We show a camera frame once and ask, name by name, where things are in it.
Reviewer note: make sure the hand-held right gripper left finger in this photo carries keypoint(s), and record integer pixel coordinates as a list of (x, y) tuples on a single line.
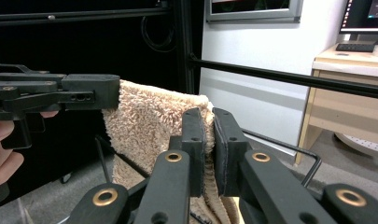
[(171, 186)]

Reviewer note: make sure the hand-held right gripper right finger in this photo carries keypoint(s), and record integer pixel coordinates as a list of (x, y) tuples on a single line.
[(264, 186)]

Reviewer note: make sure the beige terry towel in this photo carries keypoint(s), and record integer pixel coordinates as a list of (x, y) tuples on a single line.
[(146, 124)]

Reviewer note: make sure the black curtain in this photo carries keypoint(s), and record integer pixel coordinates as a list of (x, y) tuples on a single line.
[(84, 46)]

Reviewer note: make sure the white chair base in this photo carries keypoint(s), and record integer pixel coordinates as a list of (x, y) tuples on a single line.
[(361, 146)]

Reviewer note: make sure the light wooden desk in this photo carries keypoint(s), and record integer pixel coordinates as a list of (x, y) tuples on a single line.
[(348, 109)]

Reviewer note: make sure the black keyboard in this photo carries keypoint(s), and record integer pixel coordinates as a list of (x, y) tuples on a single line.
[(354, 47)]

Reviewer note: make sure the grey framed monitor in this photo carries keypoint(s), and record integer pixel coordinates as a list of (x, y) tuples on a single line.
[(255, 15)]

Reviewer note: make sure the black computer monitor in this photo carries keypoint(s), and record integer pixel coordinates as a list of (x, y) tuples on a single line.
[(364, 15)]

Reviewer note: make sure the black metal frame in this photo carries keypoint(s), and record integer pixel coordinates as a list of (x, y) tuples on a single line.
[(185, 46)]

